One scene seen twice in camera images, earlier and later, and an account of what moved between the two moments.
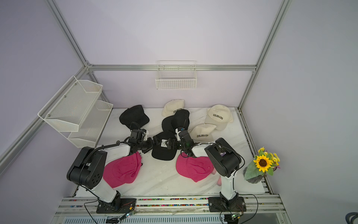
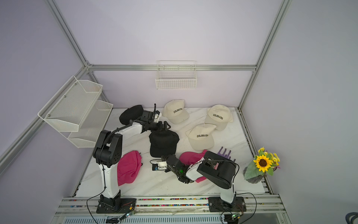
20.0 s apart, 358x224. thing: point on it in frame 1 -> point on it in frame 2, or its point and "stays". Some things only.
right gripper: x=175 y=141 -> x=168 y=157
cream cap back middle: x=172 y=106 stays
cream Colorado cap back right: x=219 y=115 stays
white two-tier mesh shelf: x=75 y=111 stays
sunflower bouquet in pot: x=264 y=163 stays
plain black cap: x=135 y=114 stays
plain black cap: x=180 y=119 -> x=163 y=143
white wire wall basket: x=176 y=74 stays
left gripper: x=149 y=140 -> x=160 y=128
